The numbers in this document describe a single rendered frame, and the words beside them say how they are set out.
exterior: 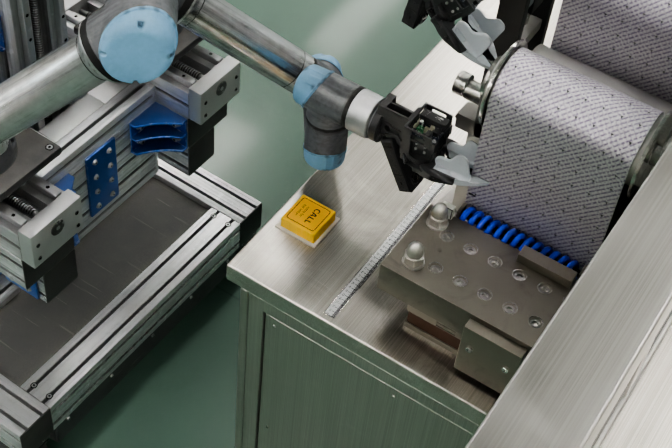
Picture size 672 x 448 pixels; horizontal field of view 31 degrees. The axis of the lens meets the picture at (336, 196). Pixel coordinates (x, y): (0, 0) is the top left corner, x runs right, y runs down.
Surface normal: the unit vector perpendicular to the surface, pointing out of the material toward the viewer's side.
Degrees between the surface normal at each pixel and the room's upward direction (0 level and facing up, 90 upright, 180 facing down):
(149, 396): 0
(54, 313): 0
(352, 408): 90
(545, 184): 90
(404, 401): 90
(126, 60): 85
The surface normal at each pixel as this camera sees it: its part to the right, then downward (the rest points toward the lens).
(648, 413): 0.08, -0.67
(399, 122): -0.55, 0.59
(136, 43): 0.16, 0.68
